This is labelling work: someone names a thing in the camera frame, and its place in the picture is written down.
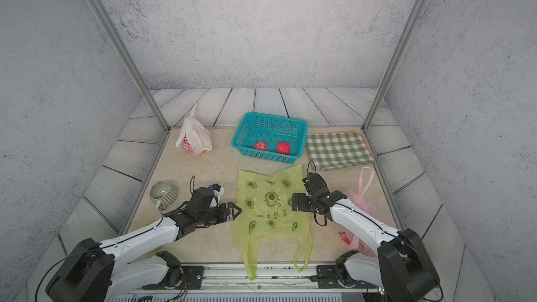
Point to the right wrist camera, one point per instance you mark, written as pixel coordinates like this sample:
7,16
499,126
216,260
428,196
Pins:
315,185

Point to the right aluminium frame post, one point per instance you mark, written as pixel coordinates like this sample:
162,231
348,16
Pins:
395,60

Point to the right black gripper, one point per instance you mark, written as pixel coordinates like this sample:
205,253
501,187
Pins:
301,205

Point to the teal plastic basket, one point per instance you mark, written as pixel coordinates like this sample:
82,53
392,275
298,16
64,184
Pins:
271,129

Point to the pink strawberry plastic bag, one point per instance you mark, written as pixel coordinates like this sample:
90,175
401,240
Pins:
366,178

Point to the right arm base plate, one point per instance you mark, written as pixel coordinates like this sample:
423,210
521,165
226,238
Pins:
332,277

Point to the white plastic bag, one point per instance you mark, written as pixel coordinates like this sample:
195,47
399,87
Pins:
194,138

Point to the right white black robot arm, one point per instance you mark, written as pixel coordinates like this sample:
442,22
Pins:
400,264

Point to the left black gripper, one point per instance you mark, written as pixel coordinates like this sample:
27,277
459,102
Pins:
231,215

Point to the red apple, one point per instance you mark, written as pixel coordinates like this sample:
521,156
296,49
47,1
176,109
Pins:
283,148
261,145

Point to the aluminium frame post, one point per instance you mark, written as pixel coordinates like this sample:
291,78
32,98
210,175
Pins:
395,60
118,44

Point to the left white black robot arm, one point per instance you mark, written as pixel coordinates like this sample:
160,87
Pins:
99,271

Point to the left aluminium frame post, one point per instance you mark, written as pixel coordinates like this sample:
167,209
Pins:
118,44

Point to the green checkered cloth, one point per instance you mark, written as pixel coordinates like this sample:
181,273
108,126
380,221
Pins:
331,151

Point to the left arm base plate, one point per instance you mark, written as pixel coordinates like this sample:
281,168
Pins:
188,277

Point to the yellow-green avocado plastic bag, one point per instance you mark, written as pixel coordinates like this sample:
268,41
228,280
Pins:
266,214

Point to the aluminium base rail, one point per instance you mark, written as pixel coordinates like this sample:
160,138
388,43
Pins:
233,279

